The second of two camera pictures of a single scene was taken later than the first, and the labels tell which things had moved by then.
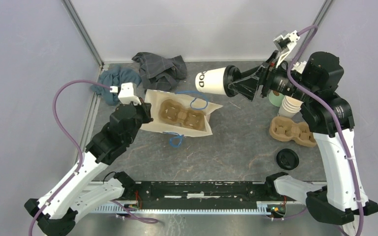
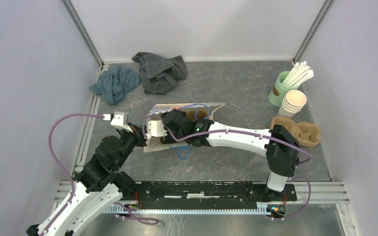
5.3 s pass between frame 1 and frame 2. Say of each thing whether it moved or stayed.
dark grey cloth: stayed
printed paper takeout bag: moved
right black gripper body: moved
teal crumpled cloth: stayed
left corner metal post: stayed
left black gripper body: moved
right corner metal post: stayed
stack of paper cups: stayed
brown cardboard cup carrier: stayed
